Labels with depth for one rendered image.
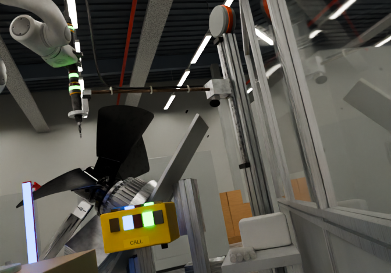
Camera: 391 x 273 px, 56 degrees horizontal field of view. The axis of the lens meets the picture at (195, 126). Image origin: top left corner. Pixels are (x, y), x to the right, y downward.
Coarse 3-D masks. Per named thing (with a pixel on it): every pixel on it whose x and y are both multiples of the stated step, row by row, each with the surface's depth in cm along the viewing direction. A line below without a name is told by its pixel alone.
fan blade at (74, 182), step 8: (64, 176) 107; (72, 176) 109; (80, 176) 112; (48, 184) 106; (56, 184) 110; (64, 184) 113; (72, 184) 117; (80, 184) 120; (88, 184) 123; (96, 184) 126; (40, 192) 109; (48, 192) 115; (56, 192) 121
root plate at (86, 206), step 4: (84, 200) 139; (80, 204) 138; (84, 204) 137; (88, 204) 135; (76, 208) 138; (84, 208) 135; (88, 208) 133; (76, 212) 136; (80, 212) 135; (84, 212) 133; (80, 216) 133; (84, 216) 132
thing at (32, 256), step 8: (24, 184) 96; (24, 192) 96; (24, 200) 95; (24, 208) 95; (32, 208) 95; (32, 216) 94; (32, 224) 94; (32, 232) 93; (32, 240) 93; (32, 248) 93; (32, 256) 92
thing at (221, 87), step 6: (210, 84) 162; (216, 84) 162; (222, 84) 163; (228, 84) 164; (210, 90) 163; (216, 90) 161; (222, 90) 162; (228, 90) 164; (210, 96) 163; (222, 96) 166; (228, 96) 167
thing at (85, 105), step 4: (84, 92) 138; (88, 92) 138; (84, 96) 137; (88, 96) 137; (84, 100) 137; (88, 100) 140; (84, 104) 136; (84, 108) 136; (88, 108) 137; (72, 112) 133; (76, 112) 132; (80, 112) 133; (84, 112) 134; (72, 116) 135; (84, 116) 138
